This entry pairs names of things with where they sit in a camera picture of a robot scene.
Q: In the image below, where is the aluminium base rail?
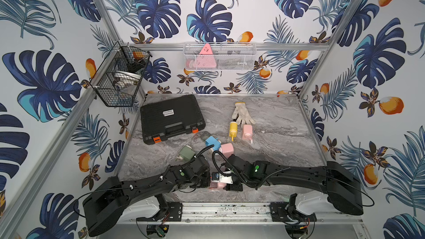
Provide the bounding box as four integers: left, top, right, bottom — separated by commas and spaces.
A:
117, 202, 363, 225

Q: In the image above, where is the pink pencil sharpener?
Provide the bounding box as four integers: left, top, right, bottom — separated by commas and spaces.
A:
208, 181, 227, 190
219, 143, 234, 158
242, 125, 253, 144

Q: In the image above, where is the black wire basket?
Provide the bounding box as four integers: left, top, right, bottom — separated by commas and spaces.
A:
90, 42, 152, 107

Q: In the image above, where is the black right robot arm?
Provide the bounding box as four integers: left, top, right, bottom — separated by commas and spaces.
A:
211, 151, 367, 216

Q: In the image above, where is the blue pencil sharpener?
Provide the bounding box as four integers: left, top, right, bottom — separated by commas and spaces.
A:
205, 136, 221, 152

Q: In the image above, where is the pink triangular object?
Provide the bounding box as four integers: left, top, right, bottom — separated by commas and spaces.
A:
195, 43, 217, 69

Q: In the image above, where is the white knit work glove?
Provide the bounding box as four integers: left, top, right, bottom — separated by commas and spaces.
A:
231, 102, 256, 128

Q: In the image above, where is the yellow pencil sharpener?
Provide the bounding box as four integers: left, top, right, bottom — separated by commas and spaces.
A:
229, 121, 238, 141

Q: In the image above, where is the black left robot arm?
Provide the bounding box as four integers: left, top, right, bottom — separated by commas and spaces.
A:
83, 148, 210, 237

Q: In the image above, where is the black plastic tool case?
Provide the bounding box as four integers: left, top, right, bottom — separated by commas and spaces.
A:
140, 95, 206, 145

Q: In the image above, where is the clear wall-mounted shelf bin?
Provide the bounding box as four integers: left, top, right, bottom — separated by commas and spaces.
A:
183, 42, 257, 71

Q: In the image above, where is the grey clear sharpener tray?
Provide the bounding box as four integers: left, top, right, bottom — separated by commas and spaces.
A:
199, 131, 211, 142

